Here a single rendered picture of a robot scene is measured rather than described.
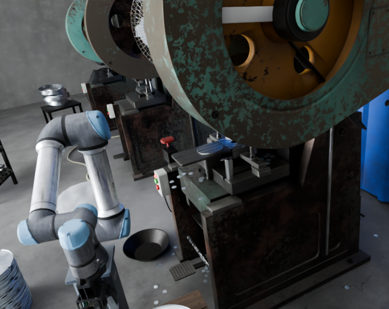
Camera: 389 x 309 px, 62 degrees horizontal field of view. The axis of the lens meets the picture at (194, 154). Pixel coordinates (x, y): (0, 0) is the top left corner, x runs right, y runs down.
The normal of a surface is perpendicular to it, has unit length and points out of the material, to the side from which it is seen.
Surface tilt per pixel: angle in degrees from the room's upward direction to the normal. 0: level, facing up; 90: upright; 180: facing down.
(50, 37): 90
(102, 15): 90
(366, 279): 0
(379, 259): 0
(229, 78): 90
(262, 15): 90
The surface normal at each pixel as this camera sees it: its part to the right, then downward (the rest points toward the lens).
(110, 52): 0.37, 0.33
